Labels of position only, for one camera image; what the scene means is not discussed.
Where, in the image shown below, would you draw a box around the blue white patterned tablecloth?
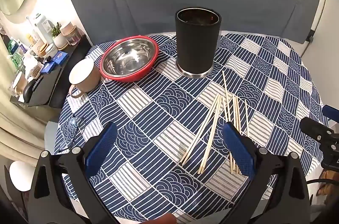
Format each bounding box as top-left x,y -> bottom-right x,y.
54,33 -> 330,224

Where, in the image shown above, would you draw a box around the black cylindrical utensil holder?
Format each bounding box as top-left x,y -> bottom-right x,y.
175,8 -> 221,78

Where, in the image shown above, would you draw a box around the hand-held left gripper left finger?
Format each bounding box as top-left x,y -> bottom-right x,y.
28,122 -> 118,224

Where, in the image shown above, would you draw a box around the person's left hand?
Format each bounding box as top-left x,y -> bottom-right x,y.
148,213 -> 177,224

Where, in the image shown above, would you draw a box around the white electric toothbrush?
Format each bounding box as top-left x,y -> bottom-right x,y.
26,16 -> 40,37

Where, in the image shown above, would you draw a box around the black side shelf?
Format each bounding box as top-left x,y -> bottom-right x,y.
10,34 -> 93,109

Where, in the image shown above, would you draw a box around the beige curtain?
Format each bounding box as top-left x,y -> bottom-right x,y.
0,91 -> 64,163

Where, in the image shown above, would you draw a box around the white round jar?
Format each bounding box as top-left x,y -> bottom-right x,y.
44,43 -> 57,59

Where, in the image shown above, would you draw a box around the blue box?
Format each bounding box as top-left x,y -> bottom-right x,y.
41,62 -> 57,74
51,52 -> 69,64

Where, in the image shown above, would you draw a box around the white plastic bottle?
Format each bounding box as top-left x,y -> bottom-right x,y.
33,13 -> 52,43

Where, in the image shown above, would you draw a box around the white chair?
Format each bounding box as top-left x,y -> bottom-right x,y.
9,160 -> 33,192

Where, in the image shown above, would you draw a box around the beige ceramic mug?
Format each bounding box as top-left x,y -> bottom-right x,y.
68,58 -> 101,98

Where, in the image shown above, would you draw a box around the white appliance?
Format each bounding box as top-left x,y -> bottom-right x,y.
308,0 -> 338,44

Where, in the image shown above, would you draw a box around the pink glass jar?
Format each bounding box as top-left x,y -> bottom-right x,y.
60,21 -> 80,45

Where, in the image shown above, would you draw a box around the thin-framed eyeglasses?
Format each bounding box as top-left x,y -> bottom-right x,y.
57,114 -> 86,154

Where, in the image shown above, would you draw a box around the small beige cup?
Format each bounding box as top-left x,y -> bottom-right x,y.
12,71 -> 27,96

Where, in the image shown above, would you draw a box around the pile of wooden chopsticks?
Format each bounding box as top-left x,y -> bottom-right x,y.
179,70 -> 251,175

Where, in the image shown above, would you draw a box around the red-rimmed steel bowl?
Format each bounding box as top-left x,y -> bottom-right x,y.
100,35 -> 159,82

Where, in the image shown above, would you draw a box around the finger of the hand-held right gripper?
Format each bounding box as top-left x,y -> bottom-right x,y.
322,105 -> 339,121
300,116 -> 335,140

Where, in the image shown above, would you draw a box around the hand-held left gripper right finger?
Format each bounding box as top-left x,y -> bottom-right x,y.
222,122 -> 311,224

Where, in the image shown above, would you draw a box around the black handset device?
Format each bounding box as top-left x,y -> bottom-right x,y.
22,76 -> 44,104

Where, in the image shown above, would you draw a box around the green packet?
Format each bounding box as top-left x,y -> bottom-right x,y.
7,38 -> 24,65

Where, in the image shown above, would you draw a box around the potted cactus plant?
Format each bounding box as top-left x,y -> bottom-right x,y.
51,22 -> 68,48

